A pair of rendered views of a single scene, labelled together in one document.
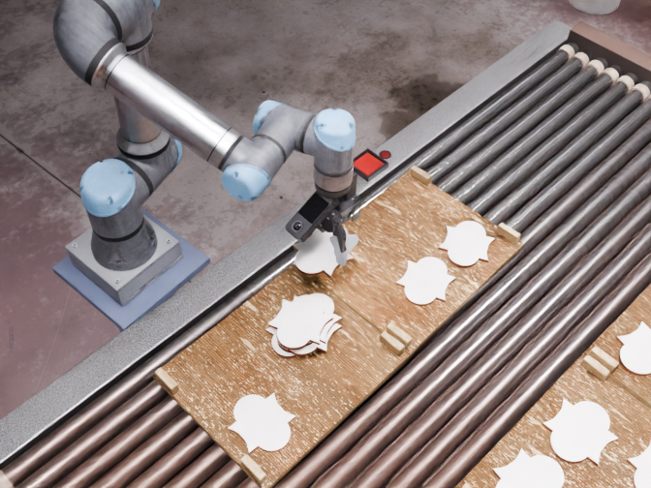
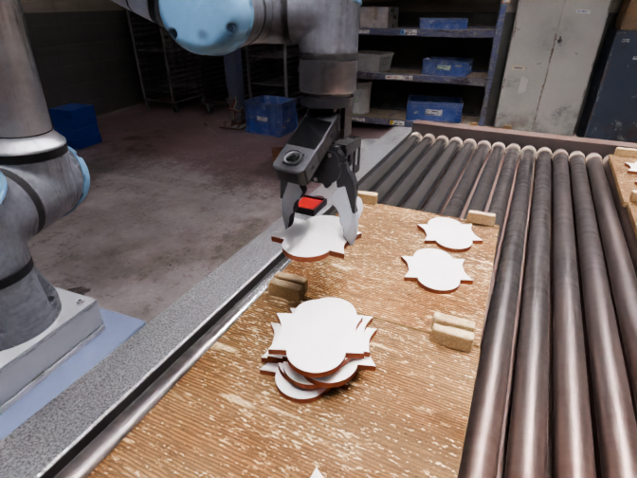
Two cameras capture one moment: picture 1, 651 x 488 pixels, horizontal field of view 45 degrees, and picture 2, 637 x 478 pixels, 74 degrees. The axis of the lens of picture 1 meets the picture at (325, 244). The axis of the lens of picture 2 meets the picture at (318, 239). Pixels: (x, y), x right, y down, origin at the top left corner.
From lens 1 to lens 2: 1.15 m
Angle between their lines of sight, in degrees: 27
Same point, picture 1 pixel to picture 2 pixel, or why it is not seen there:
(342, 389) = (425, 424)
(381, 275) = (380, 276)
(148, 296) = (49, 389)
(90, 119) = not seen: hidden behind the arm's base
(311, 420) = not seen: outside the picture
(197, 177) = not seen: hidden behind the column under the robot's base
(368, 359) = (432, 369)
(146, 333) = (40, 439)
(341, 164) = (350, 31)
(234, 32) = (140, 235)
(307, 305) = (318, 311)
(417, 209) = (378, 221)
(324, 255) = (320, 237)
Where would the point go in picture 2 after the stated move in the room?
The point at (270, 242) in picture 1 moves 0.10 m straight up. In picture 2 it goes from (227, 280) to (220, 232)
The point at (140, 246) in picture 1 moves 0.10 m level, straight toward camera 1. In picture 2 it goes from (28, 303) to (45, 340)
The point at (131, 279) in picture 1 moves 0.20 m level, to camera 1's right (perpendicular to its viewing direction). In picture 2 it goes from (12, 359) to (164, 324)
